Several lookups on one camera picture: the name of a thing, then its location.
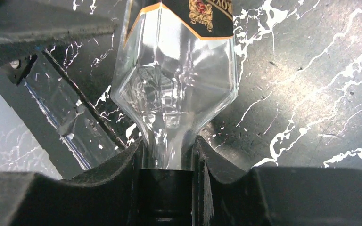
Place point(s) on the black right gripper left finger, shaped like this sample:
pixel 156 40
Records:
pixel 103 196

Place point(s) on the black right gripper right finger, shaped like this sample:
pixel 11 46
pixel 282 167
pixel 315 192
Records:
pixel 275 196

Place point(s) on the square clear bottle black cap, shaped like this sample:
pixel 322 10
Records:
pixel 175 71

